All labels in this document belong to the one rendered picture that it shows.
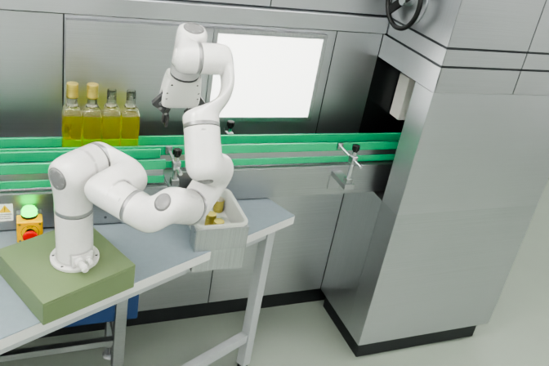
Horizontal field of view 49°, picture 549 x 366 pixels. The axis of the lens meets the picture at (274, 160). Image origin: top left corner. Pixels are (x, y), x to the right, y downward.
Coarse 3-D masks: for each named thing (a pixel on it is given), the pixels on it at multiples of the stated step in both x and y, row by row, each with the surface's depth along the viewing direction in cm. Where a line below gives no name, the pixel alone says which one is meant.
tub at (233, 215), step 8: (224, 192) 204; (232, 200) 199; (224, 208) 205; (232, 208) 199; (240, 208) 194; (216, 216) 201; (224, 216) 202; (232, 216) 198; (240, 216) 192; (200, 224) 196; (224, 224) 185; (232, 224) 186; (240, 224) 186
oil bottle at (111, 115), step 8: (104, 112) 187; (112, 112) 187; (120, 112) 189; (104, 120) 187; (112, 120) 188; (120, 120) 190; (104, 128) 189; (112, 128) 190; (104, 136) 190; (112, 136) 191; (112, 144) 192
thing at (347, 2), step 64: (0, 0) 175; (64, 0) 181; (128, 0) 188; (192, 0) 198; (256, 0) 206; (320, 0) 214; (384, 0) 224; (0, 64) 185; (64, 64) 192; (384, 64) 238; (0, 128) 194; (256, 128) 230; (320, 128) 241; (384, 128) 253
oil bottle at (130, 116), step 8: (128, 112) 189; (136, 112) 190; (128, 120) 190; (136, 120) 191; (120, 128) 192; (128, 128) 191; (136, 128) 192; (120, 136) 193; (128, 136) 192; (136, 136) 193; (120, 144) 193; (128, 144) 194; (136, 144) 195
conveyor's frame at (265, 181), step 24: (240, 168) 211; (264, 168) 214; (288, 168) 218; (312, 168) 222; (336, 168) 226; (360, 168) 230; (384, 168) 235; (0, 192) 174; (24, 192) 176; (48, 192) 178; (240, 192) 215; (264, 192) 219; (288, 192) 223; (312, 192) 227; (336, 192) 232; (360, 192) 236; (0, 216) 176; (48, 216) 182; (96, 216) 188
